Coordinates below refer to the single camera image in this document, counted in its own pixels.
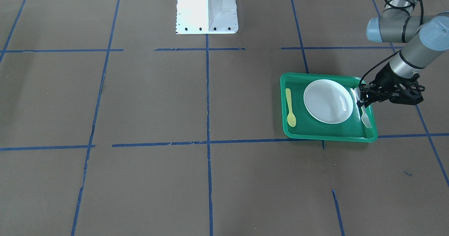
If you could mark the green plastic tray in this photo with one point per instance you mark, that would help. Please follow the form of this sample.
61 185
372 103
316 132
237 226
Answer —
308 128

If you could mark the white round plate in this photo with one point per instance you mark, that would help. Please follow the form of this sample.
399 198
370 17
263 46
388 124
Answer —
328 101

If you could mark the yellow plastic spoon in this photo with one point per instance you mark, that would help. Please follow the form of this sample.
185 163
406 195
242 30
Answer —
291 118

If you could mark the clear plastic fork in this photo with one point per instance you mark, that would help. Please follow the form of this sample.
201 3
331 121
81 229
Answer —
364 116

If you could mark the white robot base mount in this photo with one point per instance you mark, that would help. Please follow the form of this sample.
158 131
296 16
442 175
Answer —
206 17

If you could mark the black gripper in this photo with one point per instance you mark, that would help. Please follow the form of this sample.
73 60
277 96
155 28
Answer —
384 78

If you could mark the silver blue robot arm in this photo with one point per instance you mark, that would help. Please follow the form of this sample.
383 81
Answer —
425 38

